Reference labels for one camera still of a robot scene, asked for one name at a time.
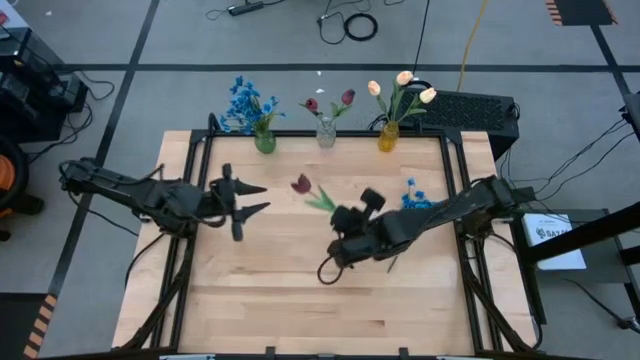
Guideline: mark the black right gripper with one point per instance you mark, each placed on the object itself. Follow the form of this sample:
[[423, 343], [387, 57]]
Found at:
[[375, 237]]

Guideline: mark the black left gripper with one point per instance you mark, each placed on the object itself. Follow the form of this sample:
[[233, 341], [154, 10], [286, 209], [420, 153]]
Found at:
[[215, 200]]

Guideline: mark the dark red artificial tulip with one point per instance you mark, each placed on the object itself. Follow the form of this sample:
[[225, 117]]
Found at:
[[311, 104], [301, 184], [348, 96]]

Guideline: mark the cream peach artificial tulip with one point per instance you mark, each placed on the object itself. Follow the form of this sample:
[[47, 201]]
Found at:
[[373, 88], [404, 77], [428, 95]]

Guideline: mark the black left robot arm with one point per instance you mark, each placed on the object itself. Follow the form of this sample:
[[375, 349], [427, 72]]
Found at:
[[145, 195]]

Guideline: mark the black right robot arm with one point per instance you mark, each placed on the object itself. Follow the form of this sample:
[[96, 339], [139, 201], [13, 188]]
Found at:
[[450, 210]]

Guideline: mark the green glass vase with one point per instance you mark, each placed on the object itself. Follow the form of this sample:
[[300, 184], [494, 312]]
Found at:
[[265, 144]]

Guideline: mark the clear glass vase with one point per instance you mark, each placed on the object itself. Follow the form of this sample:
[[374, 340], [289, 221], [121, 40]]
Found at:
[[326, 135]]

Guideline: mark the yellow glass vase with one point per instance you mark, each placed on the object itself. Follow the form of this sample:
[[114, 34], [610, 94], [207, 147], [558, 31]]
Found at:
[[388, 140]]

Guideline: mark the black perforated computer case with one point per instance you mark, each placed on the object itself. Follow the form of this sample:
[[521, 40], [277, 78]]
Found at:
[[460, 112]]

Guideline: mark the silver aluminium bar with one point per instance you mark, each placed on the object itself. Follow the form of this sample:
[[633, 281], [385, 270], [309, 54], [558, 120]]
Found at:
[[187, 357]]

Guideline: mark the black power strip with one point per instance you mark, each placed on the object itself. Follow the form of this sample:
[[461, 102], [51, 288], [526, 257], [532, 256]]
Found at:
[[245, 8]]

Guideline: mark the white paper sign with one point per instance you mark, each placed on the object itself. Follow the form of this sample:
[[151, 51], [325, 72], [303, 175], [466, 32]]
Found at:
[[550, 250]]

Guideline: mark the black metal stand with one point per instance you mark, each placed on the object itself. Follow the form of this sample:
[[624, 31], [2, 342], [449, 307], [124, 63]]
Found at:
[[590, 232]]

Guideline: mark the black equipment cart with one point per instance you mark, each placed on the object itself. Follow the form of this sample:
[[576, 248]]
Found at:
[[30, 90]]

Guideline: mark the orange and black machine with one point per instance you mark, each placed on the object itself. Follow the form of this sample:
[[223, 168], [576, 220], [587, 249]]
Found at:
[[5, 175]]

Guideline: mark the black hazard striped mat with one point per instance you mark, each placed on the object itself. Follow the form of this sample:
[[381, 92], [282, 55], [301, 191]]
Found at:
[[580, 12], [15, 325]]

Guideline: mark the black metal table frame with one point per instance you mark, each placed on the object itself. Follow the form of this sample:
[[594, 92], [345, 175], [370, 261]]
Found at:
[[300, 133]]

